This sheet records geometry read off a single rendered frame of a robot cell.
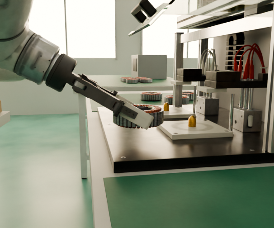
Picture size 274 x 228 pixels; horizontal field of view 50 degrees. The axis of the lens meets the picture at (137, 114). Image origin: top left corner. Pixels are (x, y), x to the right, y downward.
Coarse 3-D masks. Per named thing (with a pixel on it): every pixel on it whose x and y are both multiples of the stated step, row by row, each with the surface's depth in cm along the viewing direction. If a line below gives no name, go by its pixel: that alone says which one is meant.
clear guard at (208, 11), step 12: (168, 0) 54; (180, 0) 57; (192, 0) 57; (204, 0) 57; (216, 0) 57; (228, 0) 57; (240, 0) 57; (252, 0) 57; (264, 0) 57; (156, 12) 55; (168, 12) 71; (180, 12) 71; (192, 12) 71; (204, 12) 71; (216, 12) 71; (228, 12) 71; (240, 12) 71; (252, 12) 71; (264, 12) 71; (144, 24) 56
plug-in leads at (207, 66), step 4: (212, 48) 100; (212, 52) 98; (204, 56) 98; (212, 56) 100; (200, 60) 101; (200, 64) 101; (208, 64) 100; (212, 64) 97; (200, 68) 101; (204, 68) 97; (208, 68) 100; (212, 68) 97; (216, 68) 101; (204, 72) 97
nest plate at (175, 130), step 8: (200, 120) 83; (208, 120) 83; (160, 128) 77; (168, 128) 73; (176, 128) 73; (184, 128) 73; (192, 128) 73; (200, 128) 73; (208, 128) 73; (216, 128) 73; (224, 128) 73; (168, 136) 70; (176, 136) 67; (184, 136) 67; (192, 136) 68; (200, 136) 68; (208, 136) 68; (216, 136) 69; (224, 136) 69; (232, 136) 70
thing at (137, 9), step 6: (144, 0) 55; (138, 6) 57; (144, 6) 56; (150, 6) 56; (132, 12) 64; (138, 12) 65; (144, 12) 57; (150, 12) 56; (138, 18) 65; (144, 18) 65
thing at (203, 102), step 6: (198, 96) 103; (204, 96) 102; (198, 102) 102; (204, 102) 97; (210, 102) 97; (216, 102) 97; (198, 108) 102; (204, 108) 97; (210, 108) 97; (216, 108) 98; (204, 114) 98; (210, 114) 98
